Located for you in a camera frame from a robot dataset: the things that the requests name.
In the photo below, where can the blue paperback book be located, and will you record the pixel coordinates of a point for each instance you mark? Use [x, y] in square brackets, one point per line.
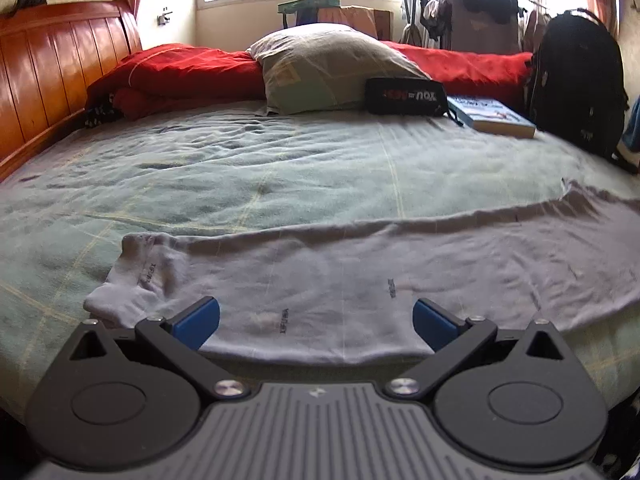
[492, 116]

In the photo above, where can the cardboard box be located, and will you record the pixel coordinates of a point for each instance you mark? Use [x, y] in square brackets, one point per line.
[360, 20]

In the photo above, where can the metal wall hook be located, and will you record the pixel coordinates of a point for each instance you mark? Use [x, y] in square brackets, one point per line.
[165, 16]

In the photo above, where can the red pillow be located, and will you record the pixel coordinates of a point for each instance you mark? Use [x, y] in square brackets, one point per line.
[190, 70]

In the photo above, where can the light grey pants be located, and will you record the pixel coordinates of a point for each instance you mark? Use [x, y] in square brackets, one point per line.
[325, 270]

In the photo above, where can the blue cloth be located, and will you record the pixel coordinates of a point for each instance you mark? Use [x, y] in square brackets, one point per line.
[632, 125]

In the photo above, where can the green checked bed blanket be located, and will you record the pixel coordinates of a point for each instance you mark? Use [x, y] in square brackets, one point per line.
[250, 160]

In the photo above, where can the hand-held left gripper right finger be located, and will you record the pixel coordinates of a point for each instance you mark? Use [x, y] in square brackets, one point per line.
[435, 325]

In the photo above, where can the black backpack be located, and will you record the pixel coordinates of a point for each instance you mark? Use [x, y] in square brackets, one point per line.
[575, 85]

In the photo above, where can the dark object on headboard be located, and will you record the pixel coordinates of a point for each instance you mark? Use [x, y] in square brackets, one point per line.
[29, 1]

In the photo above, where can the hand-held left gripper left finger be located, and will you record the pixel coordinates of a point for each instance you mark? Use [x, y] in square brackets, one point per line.
[197, 322]

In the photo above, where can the red quilt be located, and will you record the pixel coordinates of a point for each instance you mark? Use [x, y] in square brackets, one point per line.
[470, 67]

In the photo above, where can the green box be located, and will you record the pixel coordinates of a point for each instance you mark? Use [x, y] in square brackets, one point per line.
[307, 7]

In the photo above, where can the wooden headboard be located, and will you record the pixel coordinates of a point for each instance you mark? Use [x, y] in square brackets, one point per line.
[45, 70]

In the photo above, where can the grey pillow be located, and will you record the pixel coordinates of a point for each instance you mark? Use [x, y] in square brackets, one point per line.
[320, 65]

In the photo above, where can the black patterned cloth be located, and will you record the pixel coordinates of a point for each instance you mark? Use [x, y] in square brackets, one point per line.
[100, 112]

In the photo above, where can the black pencil pouch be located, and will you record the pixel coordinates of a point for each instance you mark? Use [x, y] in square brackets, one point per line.
[405, 95]

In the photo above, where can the clothes rack with clothes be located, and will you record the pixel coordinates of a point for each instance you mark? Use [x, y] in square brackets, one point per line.
[480, 5]

